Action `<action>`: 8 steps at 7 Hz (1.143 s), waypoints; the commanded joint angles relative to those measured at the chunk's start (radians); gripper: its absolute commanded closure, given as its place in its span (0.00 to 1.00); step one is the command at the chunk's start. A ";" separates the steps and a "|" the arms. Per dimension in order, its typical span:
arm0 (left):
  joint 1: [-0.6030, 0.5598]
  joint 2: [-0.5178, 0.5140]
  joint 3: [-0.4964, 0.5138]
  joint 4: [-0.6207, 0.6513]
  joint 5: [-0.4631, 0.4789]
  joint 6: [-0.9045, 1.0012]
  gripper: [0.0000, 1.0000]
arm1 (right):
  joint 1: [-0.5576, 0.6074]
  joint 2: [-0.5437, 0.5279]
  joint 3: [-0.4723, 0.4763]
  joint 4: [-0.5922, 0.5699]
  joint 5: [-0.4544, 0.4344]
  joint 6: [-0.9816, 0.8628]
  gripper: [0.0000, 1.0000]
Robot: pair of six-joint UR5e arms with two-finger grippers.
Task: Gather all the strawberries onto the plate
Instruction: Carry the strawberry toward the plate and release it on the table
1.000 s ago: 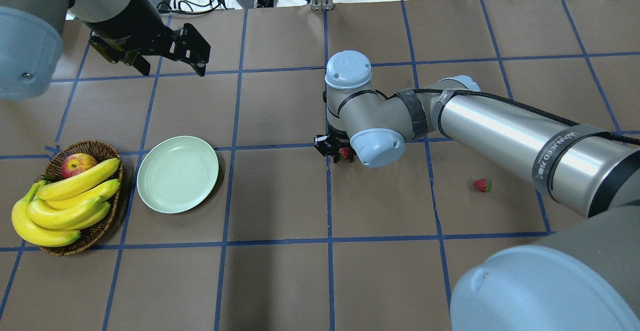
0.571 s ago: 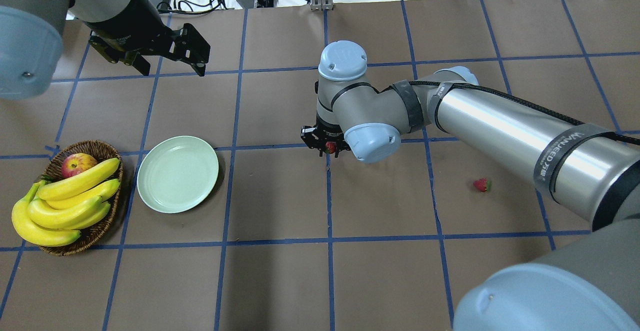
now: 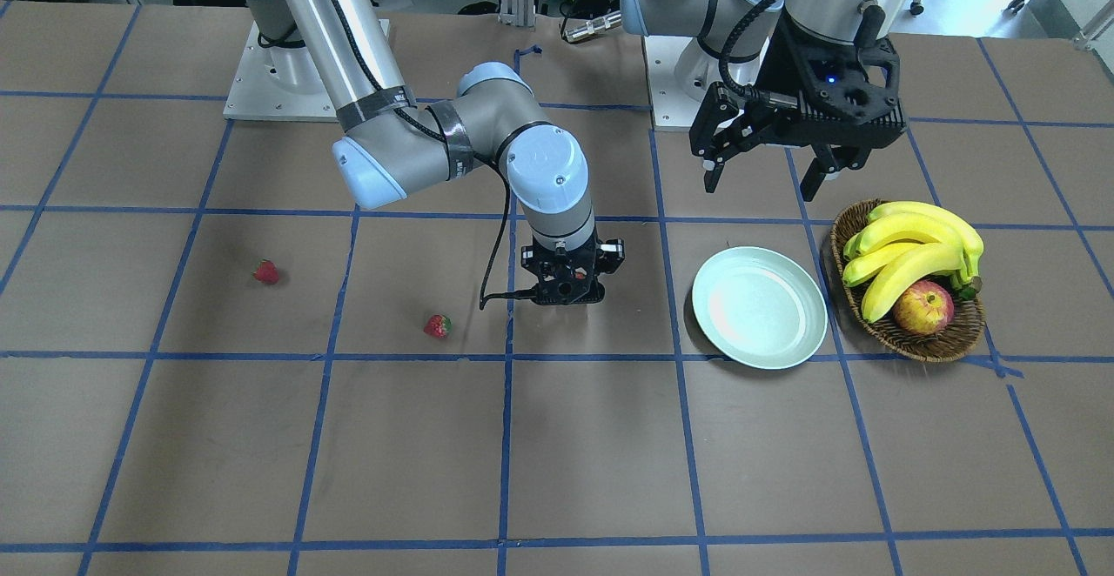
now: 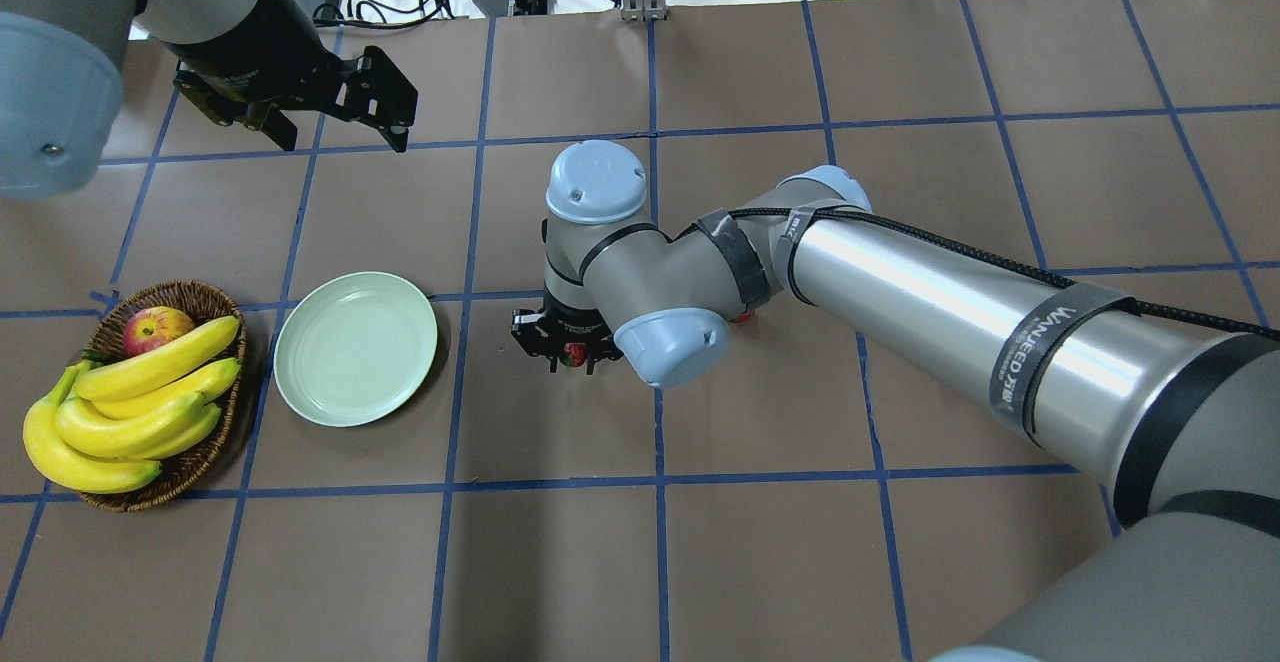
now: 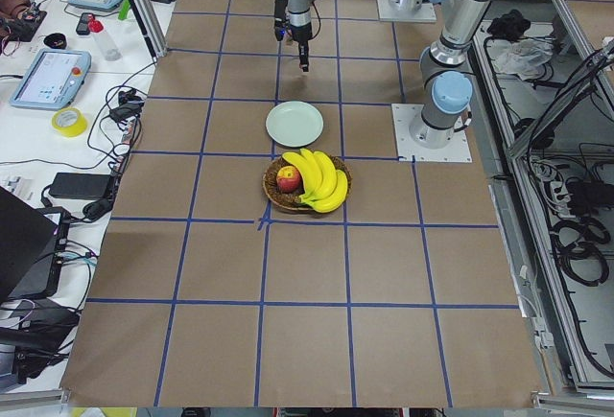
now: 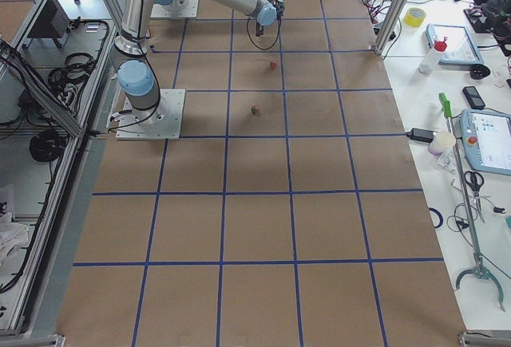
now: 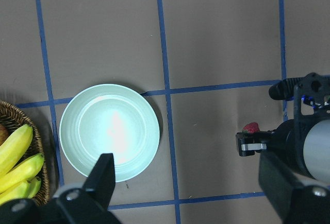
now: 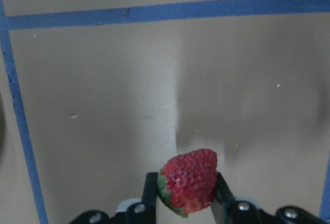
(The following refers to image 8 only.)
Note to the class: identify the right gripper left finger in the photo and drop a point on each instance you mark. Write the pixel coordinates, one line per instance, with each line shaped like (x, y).
(149, 197)

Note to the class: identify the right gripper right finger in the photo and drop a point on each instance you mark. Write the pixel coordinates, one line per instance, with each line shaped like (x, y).
(223, 198)

